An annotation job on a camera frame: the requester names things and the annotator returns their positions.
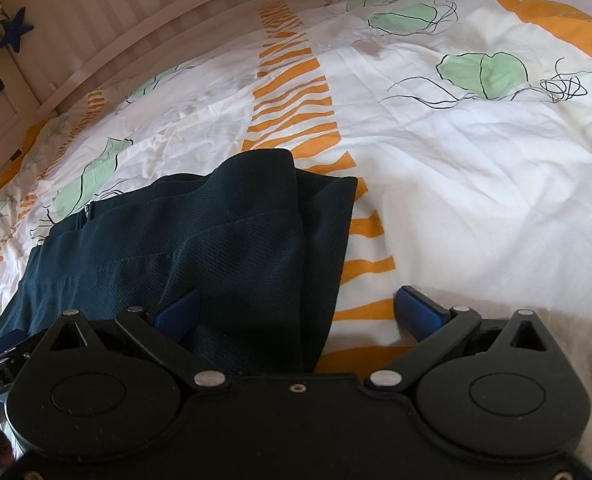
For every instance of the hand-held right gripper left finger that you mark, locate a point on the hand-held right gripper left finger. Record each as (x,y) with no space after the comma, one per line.
(178,316)

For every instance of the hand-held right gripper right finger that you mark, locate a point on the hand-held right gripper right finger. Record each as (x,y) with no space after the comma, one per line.
(418,312)

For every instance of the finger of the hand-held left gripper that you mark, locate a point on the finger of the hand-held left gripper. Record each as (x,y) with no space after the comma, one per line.
(3,345)

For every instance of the navy blue hoodie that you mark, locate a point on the navy blue hoodie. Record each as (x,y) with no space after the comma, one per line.
(251,260)

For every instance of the white printed duvet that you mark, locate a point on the white printed duvet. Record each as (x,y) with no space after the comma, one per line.
(451,185)

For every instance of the white slatted wooden headboard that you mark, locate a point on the white slatted wooden headboard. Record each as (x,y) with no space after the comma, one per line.
(125,10)

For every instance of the blue star decoration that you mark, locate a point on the blue star decoration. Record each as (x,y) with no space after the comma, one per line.
(16,30)

